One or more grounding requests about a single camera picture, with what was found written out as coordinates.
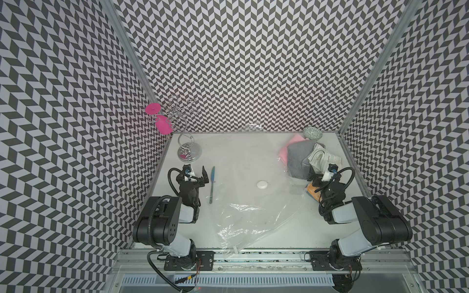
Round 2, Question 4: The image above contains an orange lettered towel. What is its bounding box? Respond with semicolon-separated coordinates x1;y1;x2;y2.
305;183;321;202

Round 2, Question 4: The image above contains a grey towel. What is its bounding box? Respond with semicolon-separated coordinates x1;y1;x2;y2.
287;140;317;179

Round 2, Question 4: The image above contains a clear plastic vacuum bag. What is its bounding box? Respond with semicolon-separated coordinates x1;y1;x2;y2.
200;133;314;253

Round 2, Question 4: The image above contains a pink towel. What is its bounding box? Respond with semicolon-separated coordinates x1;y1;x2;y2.
278;133;309;166

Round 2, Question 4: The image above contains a white patterned towel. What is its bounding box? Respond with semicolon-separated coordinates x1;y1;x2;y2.
307;144;342;173

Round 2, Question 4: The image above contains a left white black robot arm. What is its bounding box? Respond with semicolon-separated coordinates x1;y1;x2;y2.
133;164;214;272

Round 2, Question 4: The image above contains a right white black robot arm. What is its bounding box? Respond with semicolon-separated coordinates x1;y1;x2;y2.
315;181;413;271

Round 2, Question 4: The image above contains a teal bag sealing clip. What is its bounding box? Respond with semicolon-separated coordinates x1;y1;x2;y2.
209;166;216;205

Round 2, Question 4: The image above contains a white vacuum bag valve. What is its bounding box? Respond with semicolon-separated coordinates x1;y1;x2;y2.
256;180;269;190

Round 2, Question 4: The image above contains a lower pink disc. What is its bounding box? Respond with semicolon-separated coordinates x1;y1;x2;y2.
155;115;173;135

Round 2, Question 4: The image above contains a pink disc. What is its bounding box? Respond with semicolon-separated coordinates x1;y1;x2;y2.
155;115;173;135
145;103;161;115

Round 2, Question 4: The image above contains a green patterned rolled cloth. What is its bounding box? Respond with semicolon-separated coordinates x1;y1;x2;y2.
303;126;323;140

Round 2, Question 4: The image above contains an upper pink disc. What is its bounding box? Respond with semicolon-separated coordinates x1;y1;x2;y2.
145;103;161;115

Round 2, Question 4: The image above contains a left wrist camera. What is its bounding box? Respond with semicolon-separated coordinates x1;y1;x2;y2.
183;164;192;181

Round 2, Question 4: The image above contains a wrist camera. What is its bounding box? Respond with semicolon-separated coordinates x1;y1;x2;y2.
321;164;338;182
183;164;192;181

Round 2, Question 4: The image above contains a silver wire spiral stand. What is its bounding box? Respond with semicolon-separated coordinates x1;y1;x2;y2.
163;95;202;164

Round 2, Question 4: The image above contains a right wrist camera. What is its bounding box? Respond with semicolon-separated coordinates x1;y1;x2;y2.
321;164;338;182

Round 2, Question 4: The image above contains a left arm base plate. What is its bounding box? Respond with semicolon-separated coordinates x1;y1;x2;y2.
164;250;215;272

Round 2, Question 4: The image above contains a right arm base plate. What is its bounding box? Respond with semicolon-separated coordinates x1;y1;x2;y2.
307;251;363;272

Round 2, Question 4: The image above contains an aluminium front rail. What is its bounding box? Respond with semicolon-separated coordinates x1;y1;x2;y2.
111;249;417;274

